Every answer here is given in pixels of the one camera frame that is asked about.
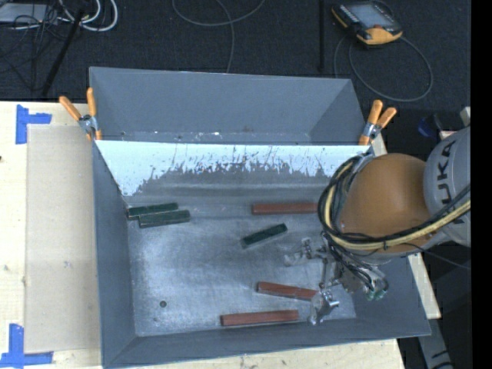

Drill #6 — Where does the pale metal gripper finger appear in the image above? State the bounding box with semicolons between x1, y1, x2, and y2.
283;238;322;268
307;288;341;327

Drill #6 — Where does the red-brown flat block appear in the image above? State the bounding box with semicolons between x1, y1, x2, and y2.
219;309;301;327
256;281;321;301
251;202;320;216

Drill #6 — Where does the dark green flat block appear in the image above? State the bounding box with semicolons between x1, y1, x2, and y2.
126;202;180;221
240;222;289;250
138;210;191;229

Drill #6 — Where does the grey metal bin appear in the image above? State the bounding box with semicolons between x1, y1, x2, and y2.
88;66;432;369

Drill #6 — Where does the pale flat board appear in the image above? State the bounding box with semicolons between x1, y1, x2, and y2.
23;124;103;355

